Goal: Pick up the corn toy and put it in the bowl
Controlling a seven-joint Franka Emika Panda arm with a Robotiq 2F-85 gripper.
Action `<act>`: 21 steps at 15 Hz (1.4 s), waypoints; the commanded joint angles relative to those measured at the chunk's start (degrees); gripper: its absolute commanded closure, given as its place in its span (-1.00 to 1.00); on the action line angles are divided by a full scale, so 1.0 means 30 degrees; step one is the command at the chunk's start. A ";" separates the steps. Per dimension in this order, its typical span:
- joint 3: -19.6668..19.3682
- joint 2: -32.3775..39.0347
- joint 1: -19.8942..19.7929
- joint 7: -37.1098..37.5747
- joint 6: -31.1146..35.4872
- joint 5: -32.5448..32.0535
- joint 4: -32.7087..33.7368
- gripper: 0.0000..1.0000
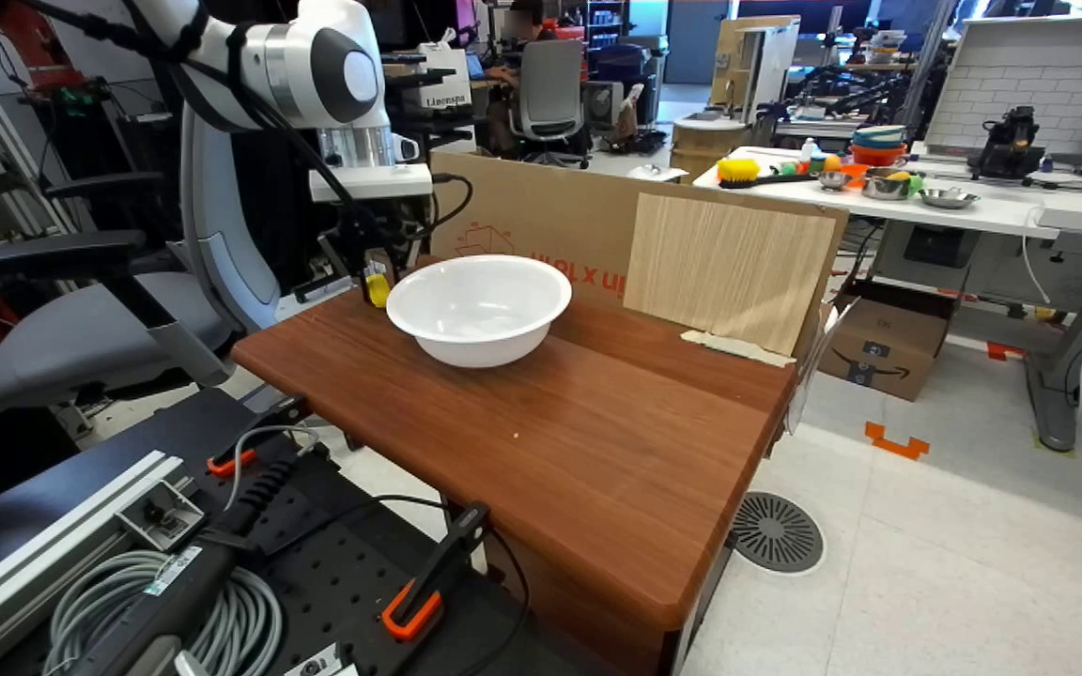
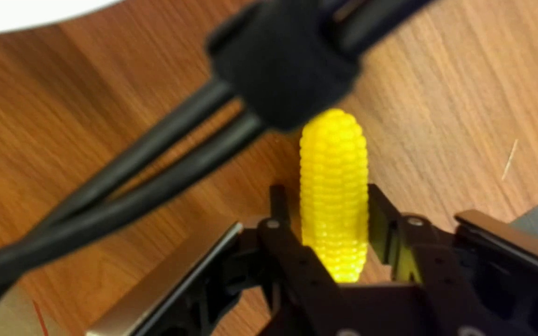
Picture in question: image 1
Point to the cardboard box with black print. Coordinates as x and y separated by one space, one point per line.
886 344

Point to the black device on table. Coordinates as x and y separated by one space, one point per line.
1009 141

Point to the yellow corn toy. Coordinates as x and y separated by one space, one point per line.
379 292

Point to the round metal floor drain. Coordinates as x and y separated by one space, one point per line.
774 532

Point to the small metal dish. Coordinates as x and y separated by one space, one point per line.
948 198

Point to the white perforated panel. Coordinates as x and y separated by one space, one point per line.
1031 79

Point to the grey padded chair black armrest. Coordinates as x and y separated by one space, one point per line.
78 332

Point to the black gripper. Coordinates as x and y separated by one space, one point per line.
381 225

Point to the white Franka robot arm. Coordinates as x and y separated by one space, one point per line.
317 69

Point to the black clamp orange tip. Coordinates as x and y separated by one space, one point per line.
429 582
250 453

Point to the white plastic bowl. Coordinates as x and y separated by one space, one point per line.
479 305

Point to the grey-backed office chair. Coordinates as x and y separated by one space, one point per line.
550 86

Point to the aluminium rail with end bracket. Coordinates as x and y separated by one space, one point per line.
40 548

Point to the black mounting board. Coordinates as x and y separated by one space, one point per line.
356 566

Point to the stack of colourful items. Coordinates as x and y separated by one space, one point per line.
880 144

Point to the white work table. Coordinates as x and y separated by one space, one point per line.
1016 207

